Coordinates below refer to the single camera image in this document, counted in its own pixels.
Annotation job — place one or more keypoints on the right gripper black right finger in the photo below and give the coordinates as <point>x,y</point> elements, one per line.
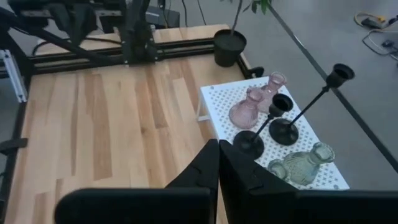
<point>239,180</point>

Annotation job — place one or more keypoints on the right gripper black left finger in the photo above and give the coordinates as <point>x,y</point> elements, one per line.
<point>199,177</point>

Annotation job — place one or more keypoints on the short black metal candlestick holder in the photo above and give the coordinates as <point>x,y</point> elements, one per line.
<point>248,144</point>

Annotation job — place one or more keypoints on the clear ribbed glass vase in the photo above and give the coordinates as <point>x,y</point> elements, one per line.
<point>277,169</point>

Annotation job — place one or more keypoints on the green ribbed glass candle holder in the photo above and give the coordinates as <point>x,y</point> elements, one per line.
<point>303,168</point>

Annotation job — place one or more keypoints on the tall black metal candlestick holder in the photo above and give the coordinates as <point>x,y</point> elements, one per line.
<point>283,132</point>

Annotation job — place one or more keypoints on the pink ribbed glass candle holder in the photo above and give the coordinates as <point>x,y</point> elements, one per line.
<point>245,112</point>
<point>272,88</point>

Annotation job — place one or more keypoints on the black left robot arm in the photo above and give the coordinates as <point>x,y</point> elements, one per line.
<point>136,37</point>

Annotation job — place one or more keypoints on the white perforated metal shelf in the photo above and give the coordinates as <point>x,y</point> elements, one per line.
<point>224,102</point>

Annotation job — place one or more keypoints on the black box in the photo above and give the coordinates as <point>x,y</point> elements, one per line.
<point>164,17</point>

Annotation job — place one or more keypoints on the green plant in black pot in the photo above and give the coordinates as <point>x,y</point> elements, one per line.
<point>228,46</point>

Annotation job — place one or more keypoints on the silver aluminium bracket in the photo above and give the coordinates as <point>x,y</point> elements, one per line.
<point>14,77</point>

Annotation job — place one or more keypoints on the black aluminium table frame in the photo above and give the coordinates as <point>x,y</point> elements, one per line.
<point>186,51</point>

